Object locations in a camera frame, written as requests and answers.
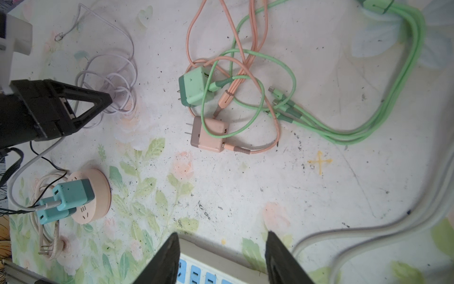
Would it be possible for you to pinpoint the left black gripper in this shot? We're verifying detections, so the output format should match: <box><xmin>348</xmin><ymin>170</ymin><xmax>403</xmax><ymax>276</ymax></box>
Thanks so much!
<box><xmin>1</xmin><ymin>79</ymin><xmax>112</xmax><ymax>149</ymax></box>

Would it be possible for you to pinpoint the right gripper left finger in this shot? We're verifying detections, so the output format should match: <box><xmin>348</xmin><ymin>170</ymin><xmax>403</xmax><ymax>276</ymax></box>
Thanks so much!
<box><xmin>133</xmin><ymin>232</ymin><xmax>180</xmax><ymax>284</ymax></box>

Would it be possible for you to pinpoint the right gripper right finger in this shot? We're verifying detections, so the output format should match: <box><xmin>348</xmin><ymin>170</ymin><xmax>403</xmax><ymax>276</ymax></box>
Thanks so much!
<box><xmin>265</xmin><ymin>231</ymin><xmax>314</xmax><ymax>284</ymax></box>

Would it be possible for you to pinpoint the white blue rectangular power strip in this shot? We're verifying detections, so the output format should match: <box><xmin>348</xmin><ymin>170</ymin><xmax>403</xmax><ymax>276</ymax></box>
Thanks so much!
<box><xmin>176</xmin><ymin>239</ymin><xmax>268</xmax><ymax>284</ymax></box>

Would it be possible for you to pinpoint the round pink power strip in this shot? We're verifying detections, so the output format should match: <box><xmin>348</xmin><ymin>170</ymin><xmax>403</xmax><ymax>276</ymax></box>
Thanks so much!
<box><xmin>69</xmin><ymin>168</ymin><xmax>112</xmax><ymax>225</ymax></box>

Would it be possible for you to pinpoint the teal charger plug black cable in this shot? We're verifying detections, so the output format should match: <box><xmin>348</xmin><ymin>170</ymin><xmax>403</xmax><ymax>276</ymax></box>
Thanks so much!
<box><xmin>52</xmin><ymin>179</ymin><xmax>96</xmax><ymax>212</ymax></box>

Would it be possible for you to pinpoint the teal charger plug white cable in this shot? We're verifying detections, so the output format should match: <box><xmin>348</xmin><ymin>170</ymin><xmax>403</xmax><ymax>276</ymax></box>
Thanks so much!
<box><xmin>36</xmin><ymin>196</ymin><xmax>77</xmax><ymax>225</ymax></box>

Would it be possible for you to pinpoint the green charger plug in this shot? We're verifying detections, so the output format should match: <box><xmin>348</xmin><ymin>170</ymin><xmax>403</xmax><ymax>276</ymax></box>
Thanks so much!
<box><xmin>179</xmin><ymin>66</ymin><xmax>209</xmax><ymax>107</ymax></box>

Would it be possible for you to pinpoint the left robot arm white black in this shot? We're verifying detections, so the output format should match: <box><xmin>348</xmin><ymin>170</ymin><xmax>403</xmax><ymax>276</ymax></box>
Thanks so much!
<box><xmin>1</xmin><ymin>13</ymin><xmax>112</xmax><ymax>149</ymax></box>

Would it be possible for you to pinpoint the pink charger plug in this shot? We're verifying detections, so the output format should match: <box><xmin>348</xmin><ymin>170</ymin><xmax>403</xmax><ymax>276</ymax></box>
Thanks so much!
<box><xmin>190</xmin><ymin>116</ymin><xmax>229</xmax><ymax>153</ymax></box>

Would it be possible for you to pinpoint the white charging cable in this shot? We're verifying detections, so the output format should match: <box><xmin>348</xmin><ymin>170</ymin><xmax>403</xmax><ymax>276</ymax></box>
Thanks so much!
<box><xmin>6</xmin><ymin>3</ymin><xmax>139</xmax><ymax>210</ymax></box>

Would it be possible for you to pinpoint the white power strip cord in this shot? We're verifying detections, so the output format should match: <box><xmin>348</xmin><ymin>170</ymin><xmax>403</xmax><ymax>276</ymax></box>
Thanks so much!
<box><xmin>290</xmin><ymin>141</ymin><xmax>454</xmax><ymax>284</ymax></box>

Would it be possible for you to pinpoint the black charging cable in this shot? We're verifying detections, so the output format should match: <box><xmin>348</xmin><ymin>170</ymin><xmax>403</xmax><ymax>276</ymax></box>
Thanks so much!
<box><xmin>0</xmin><ymin>140</ymin><xmax>69</xmax><ymax>215</ymax></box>

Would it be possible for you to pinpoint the pink power strip cord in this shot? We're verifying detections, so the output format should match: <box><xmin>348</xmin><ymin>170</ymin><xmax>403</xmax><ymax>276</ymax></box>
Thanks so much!
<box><xmin>28</xmin><ymin>170</ymin><xmax>72</xmax><ymax>262</ymax></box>

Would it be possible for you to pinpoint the green charging cable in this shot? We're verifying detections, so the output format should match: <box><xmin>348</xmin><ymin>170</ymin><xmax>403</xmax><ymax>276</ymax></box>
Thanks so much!
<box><xmin>200</xmin><ymin>0</ymin><xmax>427</xmax><ymax>146</ymax></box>

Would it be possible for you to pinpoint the orange pink charging cable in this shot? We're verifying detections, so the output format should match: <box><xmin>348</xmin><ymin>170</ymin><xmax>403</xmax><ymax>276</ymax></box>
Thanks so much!
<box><xmin>185</xmin><ymin>0</ymin><xmax>281</xmax><ymax>155</ymax></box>

